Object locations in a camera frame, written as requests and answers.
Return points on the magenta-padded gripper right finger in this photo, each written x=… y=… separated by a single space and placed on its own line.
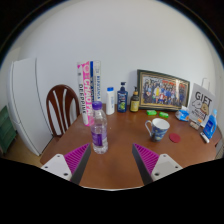
x=147 y=159

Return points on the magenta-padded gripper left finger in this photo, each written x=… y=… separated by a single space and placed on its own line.
x=76 y=159

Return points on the clear purple-capped water bottle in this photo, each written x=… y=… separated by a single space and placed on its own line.
x=99 y=133

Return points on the blue patterned white mug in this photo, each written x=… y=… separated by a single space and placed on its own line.
x=159 y=130

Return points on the flat round red coaster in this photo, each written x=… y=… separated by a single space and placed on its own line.
x=174 y=138

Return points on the small green packet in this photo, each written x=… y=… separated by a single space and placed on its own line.
x=151 y=112
x=163 y=115

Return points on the brown pump bottle yellow label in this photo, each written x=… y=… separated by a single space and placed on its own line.
x=134 y=104

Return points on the small beige snack packet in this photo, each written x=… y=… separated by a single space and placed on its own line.
x=194 y=125

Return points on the white remote control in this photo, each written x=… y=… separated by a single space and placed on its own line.
x=204 y=137

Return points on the dark wooden chair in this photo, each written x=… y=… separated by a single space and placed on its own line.
x=50 y=103

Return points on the dark blue pump bottle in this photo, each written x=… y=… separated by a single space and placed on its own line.
x=122 y=101

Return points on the small orange-topped pack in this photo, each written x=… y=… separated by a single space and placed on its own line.
x=200 y=122

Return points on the white bottle with blue cap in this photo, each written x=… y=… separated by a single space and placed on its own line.
x=110 y=102

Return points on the tall pink box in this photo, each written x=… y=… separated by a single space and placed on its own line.
x=85 y=93

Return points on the framed group photo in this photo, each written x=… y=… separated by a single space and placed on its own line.
x=163 y=90

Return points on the blue detergent bottle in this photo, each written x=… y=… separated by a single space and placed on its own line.
x=210 y=126

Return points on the green plastic crate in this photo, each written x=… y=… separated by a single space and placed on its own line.
x=6 y=128

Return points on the white paper gift bag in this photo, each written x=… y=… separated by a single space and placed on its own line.
x=202 y=103

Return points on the tall green and white box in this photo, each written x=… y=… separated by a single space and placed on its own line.
x=96 y=81

